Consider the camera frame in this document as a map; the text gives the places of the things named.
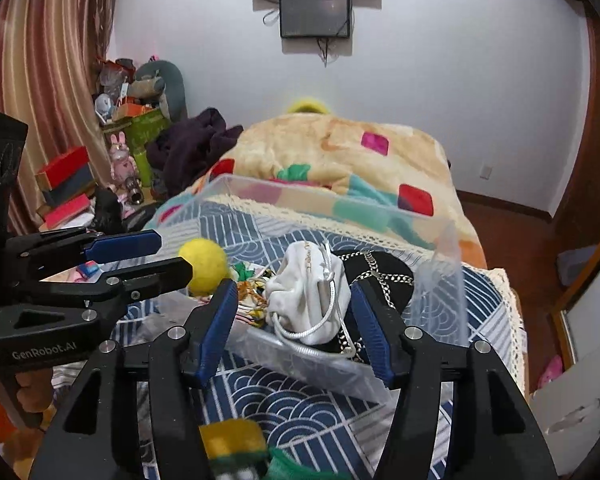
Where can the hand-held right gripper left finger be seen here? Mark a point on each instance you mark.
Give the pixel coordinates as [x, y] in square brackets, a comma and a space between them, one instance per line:
[215, 330]

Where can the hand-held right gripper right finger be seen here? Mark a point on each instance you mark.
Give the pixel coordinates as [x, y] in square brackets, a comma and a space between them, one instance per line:
[375, 332]

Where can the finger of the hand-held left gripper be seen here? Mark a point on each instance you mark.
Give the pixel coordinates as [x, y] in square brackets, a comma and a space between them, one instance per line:
[125, 245]
[150, 277]

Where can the yellow felt ball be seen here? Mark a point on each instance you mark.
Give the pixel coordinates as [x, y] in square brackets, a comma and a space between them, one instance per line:
[202, 265]

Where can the clear plastic storage box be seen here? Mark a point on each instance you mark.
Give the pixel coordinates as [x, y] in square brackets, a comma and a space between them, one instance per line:
[305, 366]

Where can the pink soft item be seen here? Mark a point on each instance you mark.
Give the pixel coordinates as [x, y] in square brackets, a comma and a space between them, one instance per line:
[550, 371]

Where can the person's left hand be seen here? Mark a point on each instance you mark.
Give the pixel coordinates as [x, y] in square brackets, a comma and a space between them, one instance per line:
[35, 395]

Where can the black furry toy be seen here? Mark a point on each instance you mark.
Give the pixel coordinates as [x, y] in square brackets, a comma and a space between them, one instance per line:
[106, 210]

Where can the colourful patterned cloth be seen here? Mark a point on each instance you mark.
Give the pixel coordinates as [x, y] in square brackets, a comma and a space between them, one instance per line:
[250, 306]

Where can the small pink and blue item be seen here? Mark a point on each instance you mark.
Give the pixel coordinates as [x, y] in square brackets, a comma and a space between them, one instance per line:
[87, 270]

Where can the silver metal bottle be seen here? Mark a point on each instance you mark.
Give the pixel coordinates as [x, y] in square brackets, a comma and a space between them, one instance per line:
[135, 191]

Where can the red and grey box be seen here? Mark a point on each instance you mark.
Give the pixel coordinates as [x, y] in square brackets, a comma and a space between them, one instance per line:
[62, 165]

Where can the pink flat box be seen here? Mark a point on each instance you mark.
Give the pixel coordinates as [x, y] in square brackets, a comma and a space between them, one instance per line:
[67, 210]

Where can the pink bunny toy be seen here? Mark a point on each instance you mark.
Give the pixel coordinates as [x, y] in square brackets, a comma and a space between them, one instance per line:
[122, 160]

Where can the green cardboard box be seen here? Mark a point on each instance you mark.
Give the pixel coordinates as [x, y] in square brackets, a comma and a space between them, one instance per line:
[147, 135]

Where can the yellow and green plush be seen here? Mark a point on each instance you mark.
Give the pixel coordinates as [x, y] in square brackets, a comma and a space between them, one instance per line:
[230, 442]

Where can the dark purple cloth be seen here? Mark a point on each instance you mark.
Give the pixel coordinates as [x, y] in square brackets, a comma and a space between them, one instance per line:
[190, 150]

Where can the striped brown curtain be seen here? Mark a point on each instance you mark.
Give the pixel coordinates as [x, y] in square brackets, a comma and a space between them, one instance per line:
[45, 60]

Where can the green cloth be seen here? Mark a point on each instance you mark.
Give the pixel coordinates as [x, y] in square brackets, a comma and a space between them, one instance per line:
[295, 467]

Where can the grey plush toy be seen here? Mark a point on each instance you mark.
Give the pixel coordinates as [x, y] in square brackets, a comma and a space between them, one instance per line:
[172, 85]

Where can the beige patchwork plush blanket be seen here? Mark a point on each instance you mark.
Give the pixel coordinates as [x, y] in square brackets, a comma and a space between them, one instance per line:
[330, 155]

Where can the white cardboard box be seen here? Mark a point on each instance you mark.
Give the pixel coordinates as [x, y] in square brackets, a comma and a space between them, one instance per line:
[580, 385]

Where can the grey bag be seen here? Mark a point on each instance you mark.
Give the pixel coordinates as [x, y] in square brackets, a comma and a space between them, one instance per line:
[577, 262]

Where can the yellow plush item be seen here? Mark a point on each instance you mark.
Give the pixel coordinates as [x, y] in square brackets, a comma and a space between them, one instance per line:
[310, 106]

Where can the white wall outlet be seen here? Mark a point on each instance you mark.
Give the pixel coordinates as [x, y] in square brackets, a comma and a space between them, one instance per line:
[486, 171]

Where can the small black wall screen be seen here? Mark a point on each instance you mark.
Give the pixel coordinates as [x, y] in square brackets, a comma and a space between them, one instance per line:
[315, 15]

